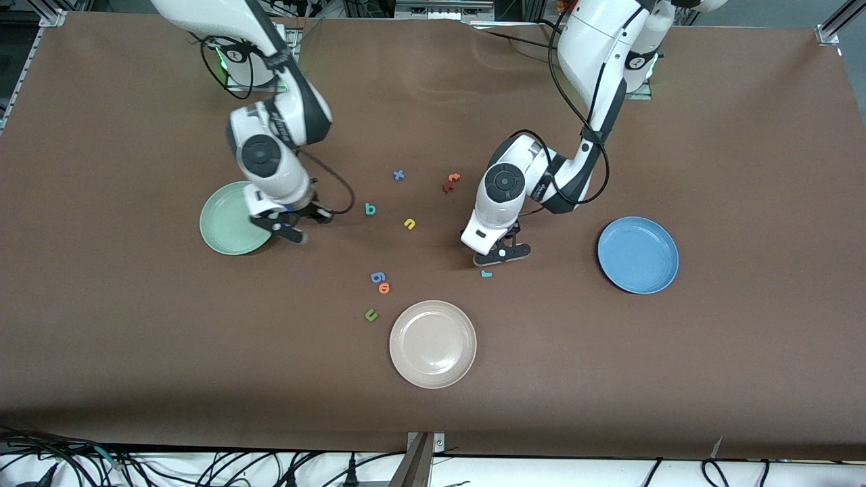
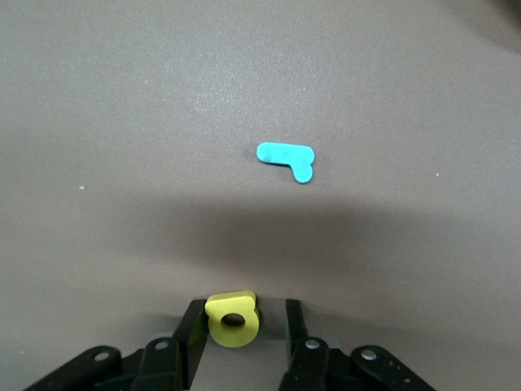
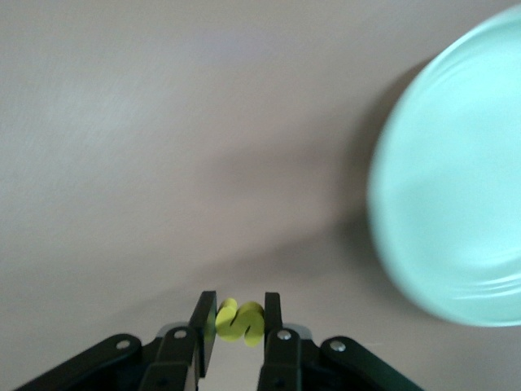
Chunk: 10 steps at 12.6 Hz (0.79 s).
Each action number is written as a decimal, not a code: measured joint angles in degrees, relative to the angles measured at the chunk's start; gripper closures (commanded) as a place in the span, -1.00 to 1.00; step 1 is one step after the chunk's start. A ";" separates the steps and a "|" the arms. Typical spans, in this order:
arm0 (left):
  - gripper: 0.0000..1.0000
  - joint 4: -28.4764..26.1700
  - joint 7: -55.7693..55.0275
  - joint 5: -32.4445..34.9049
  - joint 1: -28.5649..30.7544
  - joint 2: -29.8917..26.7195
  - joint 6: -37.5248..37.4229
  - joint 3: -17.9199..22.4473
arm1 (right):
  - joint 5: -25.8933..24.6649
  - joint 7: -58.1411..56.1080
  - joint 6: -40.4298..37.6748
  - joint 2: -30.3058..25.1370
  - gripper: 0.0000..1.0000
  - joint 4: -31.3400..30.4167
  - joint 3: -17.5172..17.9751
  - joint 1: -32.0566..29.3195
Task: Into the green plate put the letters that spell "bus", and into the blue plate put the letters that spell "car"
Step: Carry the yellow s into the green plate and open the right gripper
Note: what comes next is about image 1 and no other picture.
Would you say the green plate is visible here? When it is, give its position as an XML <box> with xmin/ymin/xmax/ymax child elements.
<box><xmin>200</xmin><ymin>181</ymin><xmax>275</xmax><ymax>256</ymax></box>

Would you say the blue plate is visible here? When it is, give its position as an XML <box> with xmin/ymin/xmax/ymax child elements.
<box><xmin>597</xmin><ymin>216</ymin><xmax>679</xmax><ymax>295</ymax></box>

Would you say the beige plate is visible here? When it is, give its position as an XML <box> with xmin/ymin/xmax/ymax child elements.
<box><xmin>389</xmin><ymin>300</ymin><xmax>478</xmax><ymax>390</ymax></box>

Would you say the dark equipment rack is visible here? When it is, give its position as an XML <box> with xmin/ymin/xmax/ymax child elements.
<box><xmin>338</xmin><ymin>0</ymin><xmax>542</xmax><ymax>22</ymax></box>

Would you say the brown table cover mat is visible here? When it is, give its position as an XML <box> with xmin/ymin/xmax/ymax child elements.
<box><xmin>0</xmin><ymin>10</ymin><xmax>866</xmax><ymax>461</ymax></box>

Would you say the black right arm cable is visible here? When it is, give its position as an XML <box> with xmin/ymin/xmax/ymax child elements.
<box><xmin>189</xmin><ymin>30</ymin><xmax>356</xmax><ymax>217</ymax></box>

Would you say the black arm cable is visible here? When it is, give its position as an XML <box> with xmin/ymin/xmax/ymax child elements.
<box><xmin>189</xmin><ymin>30</ymin><xmax>356</xmax><ymax>217</ymax></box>
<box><xmin>467</xmin><ymin>0</ymin><xmax>610</xmax><ymax>217</ymax></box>

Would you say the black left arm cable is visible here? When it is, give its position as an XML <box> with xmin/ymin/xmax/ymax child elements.
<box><xmin>467</xmin><ymin>0</ymin><xmax>610</xmax><ymax>217</ymax></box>

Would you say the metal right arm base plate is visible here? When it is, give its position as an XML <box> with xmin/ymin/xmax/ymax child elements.
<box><xmin>223</xmin><ymin>26</ymin><xmax>302</xmax><ymax>93</ymax></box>

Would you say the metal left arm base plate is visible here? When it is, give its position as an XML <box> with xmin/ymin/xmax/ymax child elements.
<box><xmin>589</xmin><ymin>68</ymin><xmax>654</xmax><ymax>101</ymax></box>

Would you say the black cable on mat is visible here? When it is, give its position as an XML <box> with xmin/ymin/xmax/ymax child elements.
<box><xmin>467</xmin><ymin>20</ymin><xmax>583</xmax><ymax>51</ymax></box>

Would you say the metal table edge bracket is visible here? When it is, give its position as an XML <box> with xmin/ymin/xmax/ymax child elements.
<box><xmin>389</xmin><ymin>432</ymin><xmax>446</xmax><ymax>487</ymax></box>

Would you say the green floor cable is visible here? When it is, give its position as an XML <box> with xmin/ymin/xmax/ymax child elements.
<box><xmin>91</xmin><ymin>443</ymin><xmax>129</xmax><ymax>469</ymax></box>

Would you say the aluminium frame corner bracket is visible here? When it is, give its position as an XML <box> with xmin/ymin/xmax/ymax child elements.
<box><xmin>37</xmin><ymin>0</ymin><xmax>68</xmax><ymax>28</ymax></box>

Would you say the aluminium frame post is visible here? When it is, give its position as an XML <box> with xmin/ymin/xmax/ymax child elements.
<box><xmin>815</xmin><ymin>0</ymin><xmax>866</xmax><ymax>47</ymax></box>

